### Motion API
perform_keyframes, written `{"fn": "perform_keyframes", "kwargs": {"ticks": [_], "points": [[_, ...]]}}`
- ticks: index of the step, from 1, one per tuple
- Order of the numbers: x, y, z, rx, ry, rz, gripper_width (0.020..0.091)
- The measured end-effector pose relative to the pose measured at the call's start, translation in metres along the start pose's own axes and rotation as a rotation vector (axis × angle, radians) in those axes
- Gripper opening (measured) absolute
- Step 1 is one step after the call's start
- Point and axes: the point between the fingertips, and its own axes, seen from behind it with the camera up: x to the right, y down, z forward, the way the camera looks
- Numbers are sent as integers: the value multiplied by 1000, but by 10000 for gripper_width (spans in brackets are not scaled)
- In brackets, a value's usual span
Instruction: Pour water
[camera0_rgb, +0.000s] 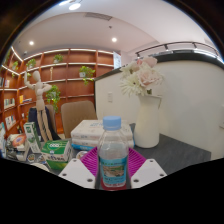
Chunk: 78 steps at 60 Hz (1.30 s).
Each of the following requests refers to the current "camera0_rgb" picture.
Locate small painted seashell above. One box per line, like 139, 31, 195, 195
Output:
76, 150, 88, 160
27, 153, 38, 163

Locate wooden artist mannequin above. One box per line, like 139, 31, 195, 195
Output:
23, 69, 54, 143

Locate white tissue packs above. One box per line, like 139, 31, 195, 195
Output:
70, 119, 135, 152

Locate ceiling air vent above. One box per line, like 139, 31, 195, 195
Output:
83, 12, 114, 22

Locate dark curtain rail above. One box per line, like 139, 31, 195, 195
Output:
134, 41, 222, 59

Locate clear blue-capped water bottle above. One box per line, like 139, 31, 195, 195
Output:
96, 115, 130, 192

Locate ceiling lamp with round lights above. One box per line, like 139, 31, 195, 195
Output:
59, 0, 83, 11

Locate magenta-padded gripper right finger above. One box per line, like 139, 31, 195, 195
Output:
127, 146, 168, 190

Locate tall green white carton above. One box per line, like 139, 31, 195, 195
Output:
23, 121, 42, 154

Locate pink and white flowers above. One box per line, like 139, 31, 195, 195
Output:
119, 55, 165, 98

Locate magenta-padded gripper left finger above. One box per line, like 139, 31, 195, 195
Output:
58, 146, 100, 190

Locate white wall notice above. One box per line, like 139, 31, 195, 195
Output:
113, 51, 122, 70

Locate green white tissue box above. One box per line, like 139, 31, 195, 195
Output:
40, 139, 73, 171

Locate wooden shelf unit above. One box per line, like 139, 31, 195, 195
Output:
0, 46, 115, 141

